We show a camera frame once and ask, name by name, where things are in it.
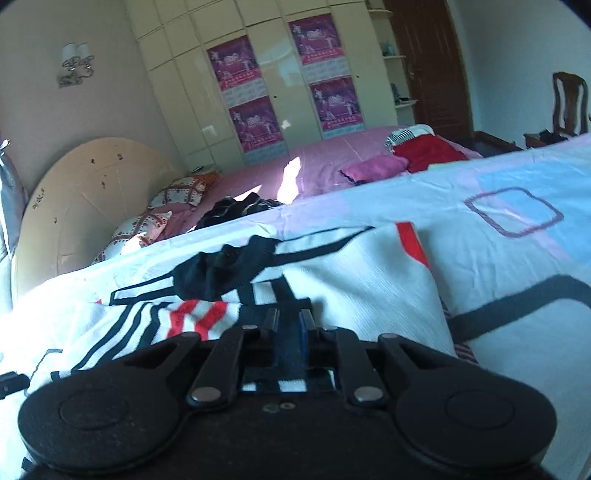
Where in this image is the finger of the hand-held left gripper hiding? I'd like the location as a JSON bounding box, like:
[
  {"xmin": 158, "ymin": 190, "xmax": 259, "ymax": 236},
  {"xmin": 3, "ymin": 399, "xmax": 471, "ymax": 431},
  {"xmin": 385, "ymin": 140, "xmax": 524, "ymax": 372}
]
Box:
[{"xmin": 0, "ymin": 372, "xmax": 30, "ymax": 401}]

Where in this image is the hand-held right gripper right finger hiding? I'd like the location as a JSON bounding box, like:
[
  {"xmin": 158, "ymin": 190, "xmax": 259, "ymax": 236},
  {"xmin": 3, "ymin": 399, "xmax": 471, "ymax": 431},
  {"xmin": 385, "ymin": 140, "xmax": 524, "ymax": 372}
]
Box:
[{"xmin": 299, "ymin": 309, "xmax": 463, "ymax": 409}]

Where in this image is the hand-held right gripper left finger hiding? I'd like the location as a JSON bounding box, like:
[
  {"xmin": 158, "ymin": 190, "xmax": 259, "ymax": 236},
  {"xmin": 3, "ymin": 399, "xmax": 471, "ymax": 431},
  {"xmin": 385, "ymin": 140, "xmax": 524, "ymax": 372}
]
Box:
[{"xmin": 121, "ymin": 308, "xmax": 281, "ymax": 409}]

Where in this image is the white black red striped shirt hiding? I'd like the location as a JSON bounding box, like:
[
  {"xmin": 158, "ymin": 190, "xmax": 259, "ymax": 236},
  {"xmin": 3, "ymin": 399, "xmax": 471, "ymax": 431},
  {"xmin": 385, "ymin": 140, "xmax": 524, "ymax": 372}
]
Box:
[{"xmin": 28, "ymin": 222, "xmax": 459, "ymax": 394}]

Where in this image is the black clothes pile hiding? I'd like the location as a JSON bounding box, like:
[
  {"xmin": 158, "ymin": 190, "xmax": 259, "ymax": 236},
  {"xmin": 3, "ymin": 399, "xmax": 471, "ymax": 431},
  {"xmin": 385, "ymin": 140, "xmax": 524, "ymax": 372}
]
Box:
[{"xmin": 194, "ymin": 193, "xmax": 284, "ymax": 230}]

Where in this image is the pink white patterned pillow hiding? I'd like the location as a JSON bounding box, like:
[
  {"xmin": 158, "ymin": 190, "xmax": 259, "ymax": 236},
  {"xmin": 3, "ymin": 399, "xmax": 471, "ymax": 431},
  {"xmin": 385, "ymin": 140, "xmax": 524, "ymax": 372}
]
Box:
[{"xmin": 92, "ymin": 172, "xmax": 221, "ymax": 265}]

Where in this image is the pink bed sheet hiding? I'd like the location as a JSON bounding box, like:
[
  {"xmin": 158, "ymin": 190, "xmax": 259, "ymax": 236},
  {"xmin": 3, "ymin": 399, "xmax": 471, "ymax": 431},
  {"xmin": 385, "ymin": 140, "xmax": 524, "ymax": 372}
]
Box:
[{"xmin": 159, "ymin": 124, "xmax": 483, "ymax": 241}]

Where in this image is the pink garment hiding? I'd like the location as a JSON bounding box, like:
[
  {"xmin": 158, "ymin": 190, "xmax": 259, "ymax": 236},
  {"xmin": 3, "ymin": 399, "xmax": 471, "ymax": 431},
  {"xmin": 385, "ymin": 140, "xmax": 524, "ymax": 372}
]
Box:
[{"xmin": 341, "ymin": 155, "xmax": 411, "ymax": 184}]

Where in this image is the grey curtain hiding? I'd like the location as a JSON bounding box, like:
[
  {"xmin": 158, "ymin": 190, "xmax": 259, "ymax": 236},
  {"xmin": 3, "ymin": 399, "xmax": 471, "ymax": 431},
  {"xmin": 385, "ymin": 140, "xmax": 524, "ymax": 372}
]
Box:
[{"xmin": 0, "ymin": 138, "xmax": 29, "ymax": 315}]

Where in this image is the round beige headboard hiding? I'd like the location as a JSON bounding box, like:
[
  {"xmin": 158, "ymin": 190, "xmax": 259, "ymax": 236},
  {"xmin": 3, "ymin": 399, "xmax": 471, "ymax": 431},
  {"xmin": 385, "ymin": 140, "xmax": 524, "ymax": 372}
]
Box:
[{"xmin": 11, "ymin": 137, "xmax": 185, "ymax": 301}]

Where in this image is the white pink blue patterned blanket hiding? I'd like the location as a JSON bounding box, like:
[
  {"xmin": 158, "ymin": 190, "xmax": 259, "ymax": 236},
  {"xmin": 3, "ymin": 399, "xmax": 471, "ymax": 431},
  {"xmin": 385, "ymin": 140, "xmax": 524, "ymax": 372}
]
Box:
[{"xmin": 0, "ymin": 134, "xmax": 591, "ymax": 480}]

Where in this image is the red garment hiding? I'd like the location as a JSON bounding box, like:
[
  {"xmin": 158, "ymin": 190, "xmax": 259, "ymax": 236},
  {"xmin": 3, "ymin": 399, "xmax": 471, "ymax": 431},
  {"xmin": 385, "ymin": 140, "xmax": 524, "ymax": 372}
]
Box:
[{"xmin": 393, "ymin": 135, "xmax": 471, "ymax": 173}]

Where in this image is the black white striped garment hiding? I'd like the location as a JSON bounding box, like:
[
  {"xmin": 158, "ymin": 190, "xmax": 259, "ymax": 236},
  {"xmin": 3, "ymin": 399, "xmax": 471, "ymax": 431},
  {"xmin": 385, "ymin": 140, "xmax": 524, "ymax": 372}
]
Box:
[{"xmin": 385, "ymin": 126, "xmax": 435, "ymax": 149}]

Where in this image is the cream wardrobe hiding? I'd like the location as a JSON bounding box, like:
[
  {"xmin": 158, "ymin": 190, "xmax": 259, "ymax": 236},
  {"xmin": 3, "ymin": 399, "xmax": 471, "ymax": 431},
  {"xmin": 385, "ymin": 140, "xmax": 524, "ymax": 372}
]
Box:
[{"xmin": 124, "ymin": 0, "xmax": 400, "ymax": 175}]

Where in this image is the dark wooden bed footboard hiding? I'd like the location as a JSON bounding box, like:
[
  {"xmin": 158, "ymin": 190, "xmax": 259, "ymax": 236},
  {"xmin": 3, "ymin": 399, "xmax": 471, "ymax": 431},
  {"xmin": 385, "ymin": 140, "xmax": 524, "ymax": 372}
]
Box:
[{"xmin": 470, "ymin": 130, "xmax": 524, "ymax": 158}]

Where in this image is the cream corner shelf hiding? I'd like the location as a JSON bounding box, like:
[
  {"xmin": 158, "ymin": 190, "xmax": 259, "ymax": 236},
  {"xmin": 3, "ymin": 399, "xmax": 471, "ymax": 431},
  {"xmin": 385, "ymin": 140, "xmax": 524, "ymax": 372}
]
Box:
[{"xmin": 368, "ymin": 8, "xmax": 419, "ymax": 126}]

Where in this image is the brown wooden door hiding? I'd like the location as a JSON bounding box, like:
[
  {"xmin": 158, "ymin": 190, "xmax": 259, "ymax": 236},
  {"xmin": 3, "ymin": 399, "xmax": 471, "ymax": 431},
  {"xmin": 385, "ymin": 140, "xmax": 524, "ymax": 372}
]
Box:
[{"xmin": 382, "ymin": 0, "xmax": 475, "ymax": 141}]

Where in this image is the dark wooden table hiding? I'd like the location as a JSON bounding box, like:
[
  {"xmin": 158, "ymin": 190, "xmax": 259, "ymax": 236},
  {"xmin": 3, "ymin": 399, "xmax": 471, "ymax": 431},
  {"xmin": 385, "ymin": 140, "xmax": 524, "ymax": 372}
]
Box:
[{"xmin": 523, "ymin": 130, "xmax": 581, "ymax": 149}]

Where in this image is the dark wooden chair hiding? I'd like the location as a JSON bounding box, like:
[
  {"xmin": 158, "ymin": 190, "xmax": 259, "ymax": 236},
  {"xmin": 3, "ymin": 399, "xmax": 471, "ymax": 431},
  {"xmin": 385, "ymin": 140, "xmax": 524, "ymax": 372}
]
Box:
[{"xmin": 551, "ymin": 71, "xmax": 591, "ymax": 137}]

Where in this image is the purple wall poster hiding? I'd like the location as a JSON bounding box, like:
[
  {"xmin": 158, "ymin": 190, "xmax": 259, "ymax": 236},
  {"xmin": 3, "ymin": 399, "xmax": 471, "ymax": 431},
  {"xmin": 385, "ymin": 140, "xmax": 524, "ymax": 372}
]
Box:
[
  {"xmin": 287, "ymin": 13, "xmax": 352, "ymax": 78},
  {"xmin": 206, "ymin": 35, "xmax": 260, "ymax": 108},
  {"xmin": 229, "ymin": 95, "xmax": 290, "ymax": 165},
  {"xmin": 308, "ymin": 76, "xmax": 365, "ymax": 140}
]

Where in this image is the twin shade wall lamp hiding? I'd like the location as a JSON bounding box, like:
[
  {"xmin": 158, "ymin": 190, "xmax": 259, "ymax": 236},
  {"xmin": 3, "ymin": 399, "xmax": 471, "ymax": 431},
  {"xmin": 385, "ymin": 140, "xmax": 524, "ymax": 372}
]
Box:
[{"xmin": 57, "ymin": 42, "xmax": 96, "ymax": 89}]

